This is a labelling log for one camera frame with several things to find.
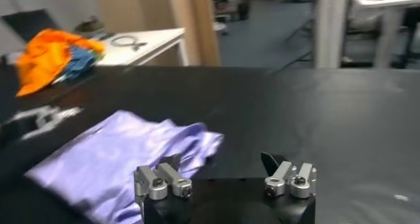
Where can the black table cover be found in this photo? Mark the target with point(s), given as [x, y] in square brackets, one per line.
[328, 120]

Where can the black tripod stand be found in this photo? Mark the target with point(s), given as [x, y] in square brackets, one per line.
[295, 60]

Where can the wooden folding screen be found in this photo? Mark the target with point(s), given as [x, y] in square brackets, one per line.
[147, 5]

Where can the black laptop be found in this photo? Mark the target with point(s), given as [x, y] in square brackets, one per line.
[29, 23]

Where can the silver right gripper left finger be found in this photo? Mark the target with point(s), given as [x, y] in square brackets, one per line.
[164, 181]

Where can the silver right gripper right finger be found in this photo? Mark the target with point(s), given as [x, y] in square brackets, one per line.
[288, 179]

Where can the tall white cardboard box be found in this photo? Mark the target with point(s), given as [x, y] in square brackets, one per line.
[329, 28]

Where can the white standing desk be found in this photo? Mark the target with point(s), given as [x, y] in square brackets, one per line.
[384, 2]

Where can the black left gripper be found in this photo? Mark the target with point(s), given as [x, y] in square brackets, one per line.
[14, 133]

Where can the blue striped garment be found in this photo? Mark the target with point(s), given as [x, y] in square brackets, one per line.
[78, 64]

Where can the white table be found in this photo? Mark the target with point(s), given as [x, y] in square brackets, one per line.
[157, 44]

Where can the orange garment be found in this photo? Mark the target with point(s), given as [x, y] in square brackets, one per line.
[42, 61]

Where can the lavender t-shirt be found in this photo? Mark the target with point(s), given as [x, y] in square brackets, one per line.
[115, 163]

